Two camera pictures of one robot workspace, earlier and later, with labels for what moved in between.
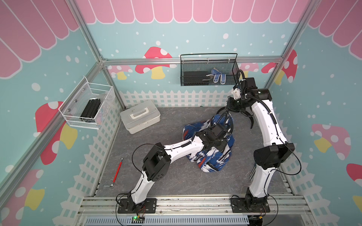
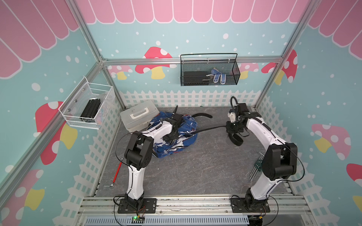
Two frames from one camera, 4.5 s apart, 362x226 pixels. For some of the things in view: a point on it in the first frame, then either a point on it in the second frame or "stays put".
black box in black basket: x=195 y=78 stays put
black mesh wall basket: x=209 y=69 stays put
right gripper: x=230 y=105 → x=228 y=128
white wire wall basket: x=84 y=107 stays put
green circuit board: x=137 y=219 stays put
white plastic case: x=140 y=117 stays put
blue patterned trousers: x=211 y=159 → x=186 y=138
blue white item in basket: x=217 y=73 stays put
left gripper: x=220 y=147 → x=174 y=137
